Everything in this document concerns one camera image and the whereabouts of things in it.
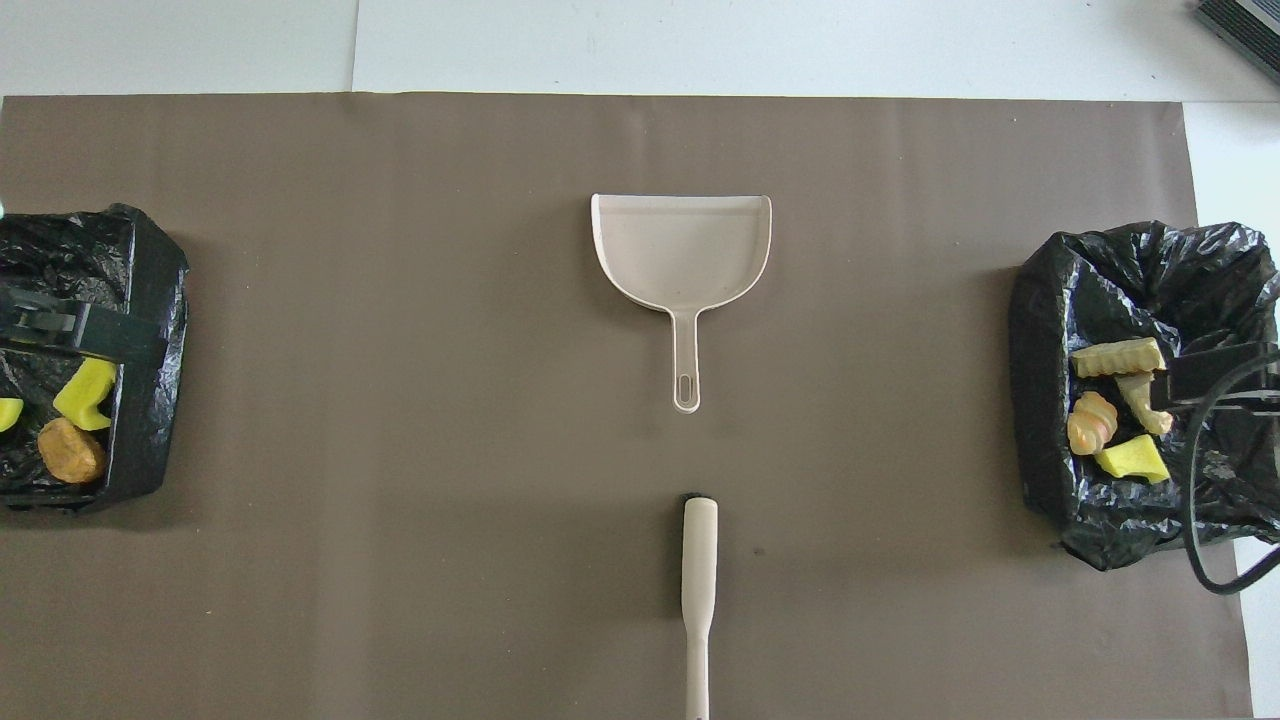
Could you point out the dark ribbed device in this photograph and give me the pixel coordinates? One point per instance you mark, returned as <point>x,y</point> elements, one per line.
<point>1250,25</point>

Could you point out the brown toy potato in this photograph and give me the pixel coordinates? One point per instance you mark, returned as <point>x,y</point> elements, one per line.
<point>70,452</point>

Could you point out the bin with black bag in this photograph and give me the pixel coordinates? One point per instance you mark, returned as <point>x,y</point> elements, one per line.
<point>150,400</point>
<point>1050,350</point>

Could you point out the pale ridged foam chunk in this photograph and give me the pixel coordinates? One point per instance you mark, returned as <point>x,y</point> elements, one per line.
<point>1145,405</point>
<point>1118,358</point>

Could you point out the brown paper table mat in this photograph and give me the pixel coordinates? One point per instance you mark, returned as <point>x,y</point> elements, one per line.
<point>500,400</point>

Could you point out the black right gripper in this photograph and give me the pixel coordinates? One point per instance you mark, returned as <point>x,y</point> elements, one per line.
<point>1215,375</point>

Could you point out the beige hand brush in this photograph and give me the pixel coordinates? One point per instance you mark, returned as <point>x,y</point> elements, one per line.
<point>699,570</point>

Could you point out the beige plastic dustpan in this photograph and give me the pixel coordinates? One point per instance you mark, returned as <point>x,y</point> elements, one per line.
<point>680,250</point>

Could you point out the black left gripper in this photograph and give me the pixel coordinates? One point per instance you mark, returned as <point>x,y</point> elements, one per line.
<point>80,330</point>

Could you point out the orange striped toy croissant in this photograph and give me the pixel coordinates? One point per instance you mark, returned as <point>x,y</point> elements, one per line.
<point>1090,425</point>

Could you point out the yellow sponge piece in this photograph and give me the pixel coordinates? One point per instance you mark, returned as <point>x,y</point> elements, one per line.
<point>85,395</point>
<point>1135,460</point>
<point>8,413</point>

